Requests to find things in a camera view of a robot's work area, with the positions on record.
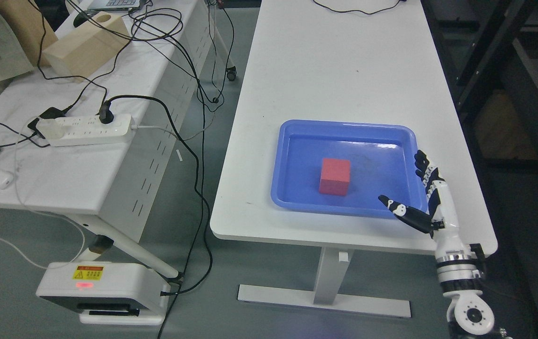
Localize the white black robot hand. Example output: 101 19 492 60
378 150 471 263

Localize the pink foam block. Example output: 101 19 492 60
319 157 351 196

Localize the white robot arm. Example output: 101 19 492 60
436 244 510 339

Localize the blue plastic tray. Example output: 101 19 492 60
271 120 427 218

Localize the black right metal shelf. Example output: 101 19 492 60
421 0 538 170

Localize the white table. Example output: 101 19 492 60
210 0 498 317

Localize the white floor device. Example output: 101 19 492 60
36 262 170 326

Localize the white perforated side desk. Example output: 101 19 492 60
0 0 239 283

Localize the white power strip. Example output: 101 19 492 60
36 114 135 147

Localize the beige wooden box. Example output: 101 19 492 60
42 12 130 77

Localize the black power cable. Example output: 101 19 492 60
99 0 236 339

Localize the white charging cable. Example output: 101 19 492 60
0 118 86 270

